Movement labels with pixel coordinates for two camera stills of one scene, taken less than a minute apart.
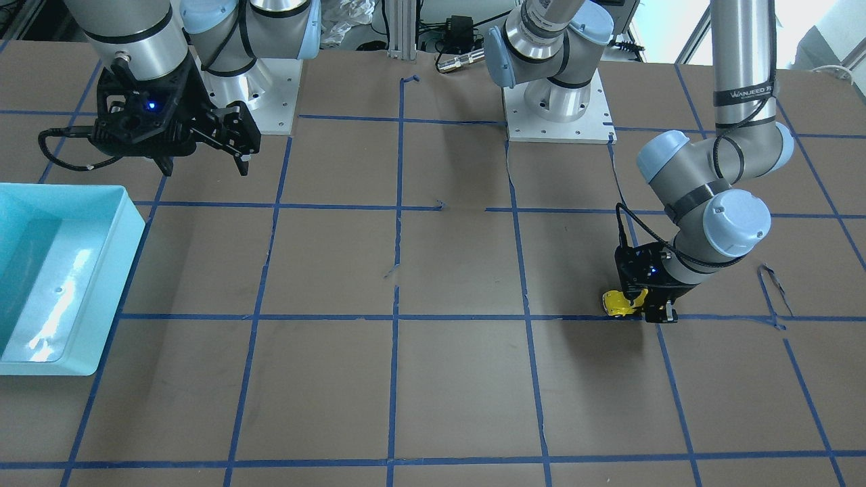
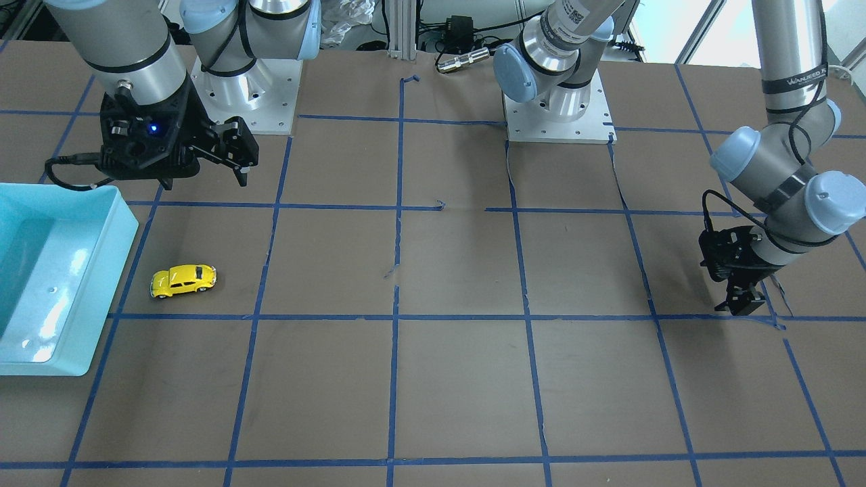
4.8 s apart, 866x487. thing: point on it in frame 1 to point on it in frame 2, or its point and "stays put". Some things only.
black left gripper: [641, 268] to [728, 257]
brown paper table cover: [401, 295] stays put
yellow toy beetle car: [615, 304] to [186, 279]
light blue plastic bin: [65, 252] stays put
